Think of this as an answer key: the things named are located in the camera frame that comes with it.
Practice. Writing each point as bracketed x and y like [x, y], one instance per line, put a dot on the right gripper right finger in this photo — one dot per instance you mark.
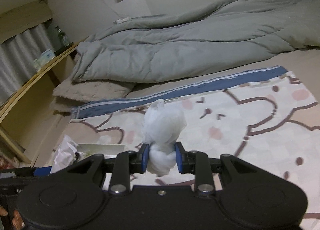
[198, 164]

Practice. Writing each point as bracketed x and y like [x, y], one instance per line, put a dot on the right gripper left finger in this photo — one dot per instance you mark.
[126, 164]

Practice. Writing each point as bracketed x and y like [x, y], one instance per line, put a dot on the white fluffy mesh puff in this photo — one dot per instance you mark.
[161, 129]

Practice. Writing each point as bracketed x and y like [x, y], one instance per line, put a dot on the grey packet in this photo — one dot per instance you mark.
[65, 154]

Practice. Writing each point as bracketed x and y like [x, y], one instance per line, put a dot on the left hand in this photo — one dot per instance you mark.
[17, 221]

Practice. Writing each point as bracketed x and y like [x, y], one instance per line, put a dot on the cartoon print blanket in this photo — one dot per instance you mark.
[266, 117]

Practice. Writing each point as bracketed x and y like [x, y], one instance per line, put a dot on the wooden bedside shelf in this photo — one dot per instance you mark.
[29, 127]

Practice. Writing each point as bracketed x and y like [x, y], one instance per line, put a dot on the beige folded blanket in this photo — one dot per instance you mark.
[70, 94]

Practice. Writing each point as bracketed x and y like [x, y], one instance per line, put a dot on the tissue pack on shelf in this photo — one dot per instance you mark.
[45, 57]

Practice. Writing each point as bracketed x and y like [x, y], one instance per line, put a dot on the grey-green duvet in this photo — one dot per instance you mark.
[213, 38]

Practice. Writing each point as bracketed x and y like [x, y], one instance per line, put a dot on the green glass bottle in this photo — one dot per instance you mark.
[62, 37]

